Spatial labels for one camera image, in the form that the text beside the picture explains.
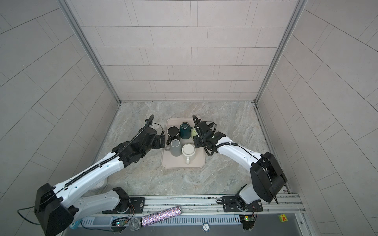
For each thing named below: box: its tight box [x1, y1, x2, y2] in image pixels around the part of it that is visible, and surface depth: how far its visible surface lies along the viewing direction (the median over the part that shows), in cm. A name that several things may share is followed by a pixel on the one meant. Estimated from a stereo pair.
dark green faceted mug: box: [179, 121, 193, 140], surface depth 91 cm
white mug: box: [181, 143, 196, 165], surface depth 84 cm
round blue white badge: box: [201, 221, 211, 233], surface depth 67 cm
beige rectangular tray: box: [160, 118, 206, 169], surface depth 88 cm
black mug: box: [166, 125, 181, 146], surface depth 90 cm
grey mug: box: [164, 139, 182, 157], surface depth 85 cm
